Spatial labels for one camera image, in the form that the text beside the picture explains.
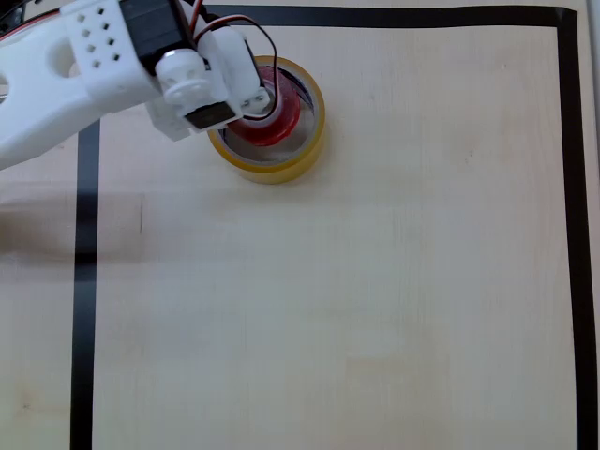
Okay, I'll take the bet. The small red tape roll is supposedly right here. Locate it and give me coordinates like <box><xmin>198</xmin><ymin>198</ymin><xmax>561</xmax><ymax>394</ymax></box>
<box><xmin>228</xmin><ymin>67</ymin><xmax>302</xmax><ymax>147</ymax></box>

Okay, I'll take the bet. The large yellowish packing tape roll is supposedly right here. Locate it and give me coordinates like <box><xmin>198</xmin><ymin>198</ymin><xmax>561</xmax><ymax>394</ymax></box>
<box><xmin>206</xmin><ymin>54</ymin><xmax>326</xmax><ymax>186</ymax></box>

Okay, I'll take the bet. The black box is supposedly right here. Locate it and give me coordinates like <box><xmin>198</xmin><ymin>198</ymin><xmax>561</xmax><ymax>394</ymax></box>
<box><xmin>0</xmin><ymin>3</ymin><xmax>25</xmax><ymax>35</ymax></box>

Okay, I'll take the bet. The red white black servo wire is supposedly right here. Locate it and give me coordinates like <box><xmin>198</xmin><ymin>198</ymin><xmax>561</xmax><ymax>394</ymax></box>
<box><xmin>186</xmin><ymin>0</ymin><xmax>279</xmax><ymax>118</ymax></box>

